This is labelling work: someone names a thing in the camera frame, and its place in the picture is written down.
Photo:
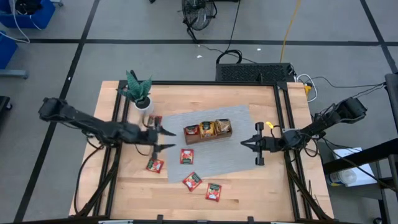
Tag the white box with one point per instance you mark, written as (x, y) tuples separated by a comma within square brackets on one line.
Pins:
[(354, 174)]

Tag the grey woven placemat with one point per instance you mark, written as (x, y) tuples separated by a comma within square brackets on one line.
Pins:
[(217, 155)]

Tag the black chair base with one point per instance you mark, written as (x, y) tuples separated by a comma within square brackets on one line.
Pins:
[(3, 104)]

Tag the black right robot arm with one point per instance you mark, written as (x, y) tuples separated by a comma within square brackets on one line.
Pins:
[(348, 110)]

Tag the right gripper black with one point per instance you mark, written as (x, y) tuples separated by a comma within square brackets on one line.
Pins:
[(269, 144)]

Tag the black floor fan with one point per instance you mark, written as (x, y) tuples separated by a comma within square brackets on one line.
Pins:
[(199, 15)]

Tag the snake plant in white pot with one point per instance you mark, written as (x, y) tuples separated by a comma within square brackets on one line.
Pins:
[(136, 90)]

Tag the three-compartment wooden tray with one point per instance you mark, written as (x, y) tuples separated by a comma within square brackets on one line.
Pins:
[(199, 139)]

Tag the black computer case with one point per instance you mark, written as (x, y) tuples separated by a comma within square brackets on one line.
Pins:
[(252, 73)]

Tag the yellow power plug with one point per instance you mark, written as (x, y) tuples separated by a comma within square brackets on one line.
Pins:
[(307, 89)]

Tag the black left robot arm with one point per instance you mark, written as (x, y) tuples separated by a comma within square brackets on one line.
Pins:
[(77, 119)]

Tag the black metal desk frame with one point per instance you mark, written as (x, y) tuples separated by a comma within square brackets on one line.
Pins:
[(360, 157)]

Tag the orange mango tea packet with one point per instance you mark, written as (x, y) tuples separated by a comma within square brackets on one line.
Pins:
[(207, 129)]

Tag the red strawberry tea packet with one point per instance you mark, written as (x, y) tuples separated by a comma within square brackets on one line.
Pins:
[(186, 156), (154, 165), (191, 129), (214, 192), (151, 120), (192, 181)]

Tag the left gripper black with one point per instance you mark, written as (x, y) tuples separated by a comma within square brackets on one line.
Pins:
[(149, 137)]

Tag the grey cart base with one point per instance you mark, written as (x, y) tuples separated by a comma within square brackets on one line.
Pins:
[(14, 74)]

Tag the small blue plastic bin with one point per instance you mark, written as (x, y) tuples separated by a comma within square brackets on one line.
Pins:
[(6, 49)]

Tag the large blue plastic bin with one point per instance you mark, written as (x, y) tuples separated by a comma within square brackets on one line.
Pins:
[(43, 15)]

